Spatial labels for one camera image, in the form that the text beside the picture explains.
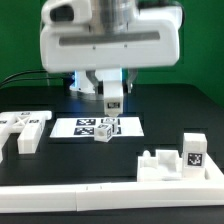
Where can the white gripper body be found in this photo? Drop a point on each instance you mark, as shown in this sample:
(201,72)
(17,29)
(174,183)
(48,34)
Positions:
(117,36)

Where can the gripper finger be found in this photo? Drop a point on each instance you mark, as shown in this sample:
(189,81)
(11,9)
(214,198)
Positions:
(91,76)
(131,76)

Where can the white chair seat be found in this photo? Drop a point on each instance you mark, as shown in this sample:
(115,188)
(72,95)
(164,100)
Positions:
(165,165)

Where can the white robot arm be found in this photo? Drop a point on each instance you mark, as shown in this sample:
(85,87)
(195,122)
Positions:
(105,42)

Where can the white tagged cube nut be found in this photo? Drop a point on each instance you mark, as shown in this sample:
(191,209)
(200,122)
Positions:
(103,132)
(112,121)

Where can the white L-shaped fence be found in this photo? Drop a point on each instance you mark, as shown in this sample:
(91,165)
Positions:
(120,195)

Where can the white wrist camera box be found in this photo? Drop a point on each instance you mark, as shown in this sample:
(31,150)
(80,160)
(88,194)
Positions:
(72,11)

